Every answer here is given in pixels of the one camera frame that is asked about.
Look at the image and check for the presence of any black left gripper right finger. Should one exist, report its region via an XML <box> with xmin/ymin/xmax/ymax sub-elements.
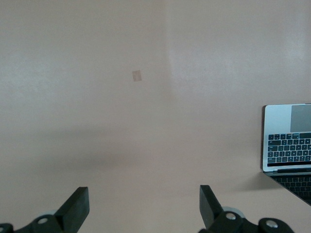
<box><xmin>199</xmin><ymin>184</ymin><xmax>296</xmax><ymax>233</ymax></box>

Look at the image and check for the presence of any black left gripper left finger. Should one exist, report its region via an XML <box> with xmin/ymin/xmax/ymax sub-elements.
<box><xmin>0</xmin><ymin>186</ymin><xmax>90</xmax><ymax>233</ymax></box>

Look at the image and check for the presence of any silver grey laptop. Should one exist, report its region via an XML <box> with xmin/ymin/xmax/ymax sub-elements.
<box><xmin>261</xmin><ymin>103</ymin><xmax>311</xmax><ymax>207</ymax></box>

